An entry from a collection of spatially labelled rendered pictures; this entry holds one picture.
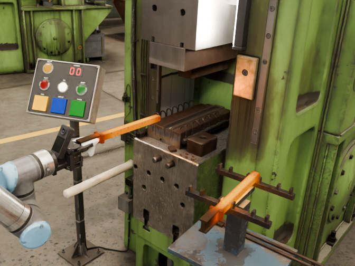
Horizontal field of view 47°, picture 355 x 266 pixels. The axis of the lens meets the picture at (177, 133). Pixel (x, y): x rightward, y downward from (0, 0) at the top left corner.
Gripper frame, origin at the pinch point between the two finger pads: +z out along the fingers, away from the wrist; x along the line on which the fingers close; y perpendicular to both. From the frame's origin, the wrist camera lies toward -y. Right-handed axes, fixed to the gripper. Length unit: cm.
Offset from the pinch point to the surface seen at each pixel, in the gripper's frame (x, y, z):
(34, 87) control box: -68, 2, 19
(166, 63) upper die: -2.3, -20.1, 42.0
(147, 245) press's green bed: -8, 78, 38
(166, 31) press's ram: -3, -33, 42
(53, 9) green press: -413, 26, 271
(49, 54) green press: -418, 91, 261
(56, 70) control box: -62, -7, 28
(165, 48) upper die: -3.3, -26.5, 42.1
